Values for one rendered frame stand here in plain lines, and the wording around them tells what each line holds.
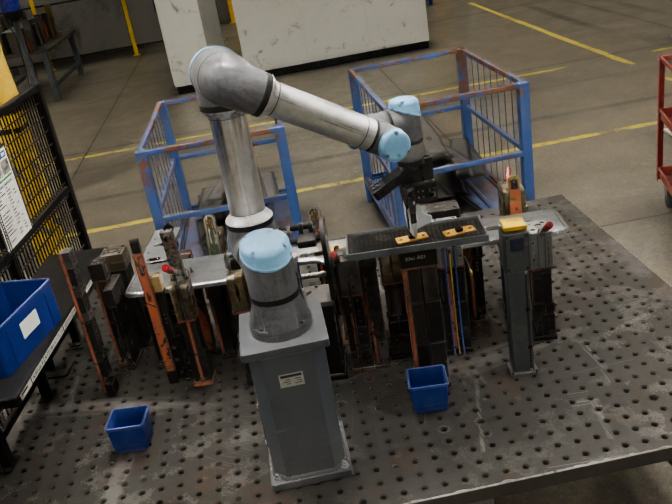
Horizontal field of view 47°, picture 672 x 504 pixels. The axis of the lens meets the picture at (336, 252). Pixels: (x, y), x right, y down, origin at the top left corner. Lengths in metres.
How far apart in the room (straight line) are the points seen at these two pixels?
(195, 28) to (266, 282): 8.47
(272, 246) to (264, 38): 8.50
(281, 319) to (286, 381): 0.15
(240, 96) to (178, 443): 1.05
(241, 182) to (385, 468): 0.79
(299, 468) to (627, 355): 0.99
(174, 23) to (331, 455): 8.53
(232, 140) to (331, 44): 8.50
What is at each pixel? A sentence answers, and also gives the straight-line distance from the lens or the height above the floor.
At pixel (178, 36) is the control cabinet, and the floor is 0.71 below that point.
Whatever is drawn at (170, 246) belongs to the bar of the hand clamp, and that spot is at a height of 1.17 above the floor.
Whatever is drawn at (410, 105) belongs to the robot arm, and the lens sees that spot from 1.92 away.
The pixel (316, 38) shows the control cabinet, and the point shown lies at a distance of 10.23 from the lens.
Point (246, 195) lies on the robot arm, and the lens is 1.84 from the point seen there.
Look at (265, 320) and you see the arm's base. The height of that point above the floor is 1.15.
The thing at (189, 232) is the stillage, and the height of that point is 0.16.
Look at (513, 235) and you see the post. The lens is 2.09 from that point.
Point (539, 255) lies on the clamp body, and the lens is 2.31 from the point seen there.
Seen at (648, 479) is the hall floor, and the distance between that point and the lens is 3.05.
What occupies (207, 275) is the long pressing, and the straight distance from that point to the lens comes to 2.47.
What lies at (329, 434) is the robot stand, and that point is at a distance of 1.96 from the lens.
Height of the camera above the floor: 2.01
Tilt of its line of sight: 24 degrees down
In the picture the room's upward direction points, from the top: 10 degrees counter-clockwise
